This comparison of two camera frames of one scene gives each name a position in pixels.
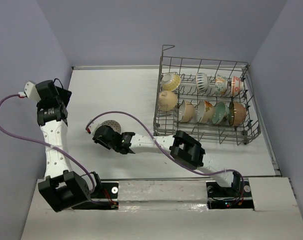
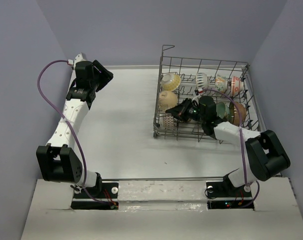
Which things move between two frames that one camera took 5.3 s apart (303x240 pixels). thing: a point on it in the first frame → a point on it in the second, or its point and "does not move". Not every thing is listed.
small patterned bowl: x=114 y=124 → x=168 y=122
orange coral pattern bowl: x=237 y=86 does not move
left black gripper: x=64 y=94 → x=105 y=75
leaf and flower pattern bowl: x=221 y=84 does not move
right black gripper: x=97 y=140 → x=180 y=111
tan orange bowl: x=167 y=100 does not move
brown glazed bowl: x=237 y=113 does not move
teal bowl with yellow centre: x=170 y=82 does not move
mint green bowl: x=221 y=112 does not move
